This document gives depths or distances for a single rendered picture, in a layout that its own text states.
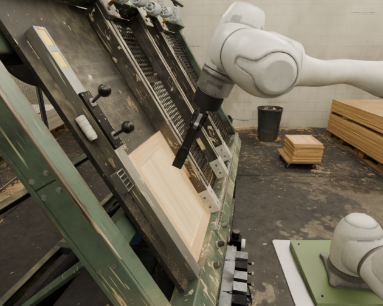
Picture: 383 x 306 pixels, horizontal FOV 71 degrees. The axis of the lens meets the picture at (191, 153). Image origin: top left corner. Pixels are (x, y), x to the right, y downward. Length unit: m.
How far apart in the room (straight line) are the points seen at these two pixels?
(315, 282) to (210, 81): 0.94
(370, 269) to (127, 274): 0.80
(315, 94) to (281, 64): 6.38
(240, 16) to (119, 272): 0.66
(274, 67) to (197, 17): 5.91
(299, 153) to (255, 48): 3.85
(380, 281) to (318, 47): 5.97
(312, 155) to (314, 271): 3.16
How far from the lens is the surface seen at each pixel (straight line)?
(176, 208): 1.10
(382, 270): 1.11
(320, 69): 0.61
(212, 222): 1.31
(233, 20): 0.65
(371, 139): 5.05
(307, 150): 4.32
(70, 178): 0.70
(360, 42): 7.12
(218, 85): 0.66
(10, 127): 0.72
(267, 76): 0.47
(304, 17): 6.68
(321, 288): 1.29
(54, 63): 0.93
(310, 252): 1.42
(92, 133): 0.87
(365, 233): 1.18
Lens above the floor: 1.64
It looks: 20 degrees down
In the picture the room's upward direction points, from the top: straight up
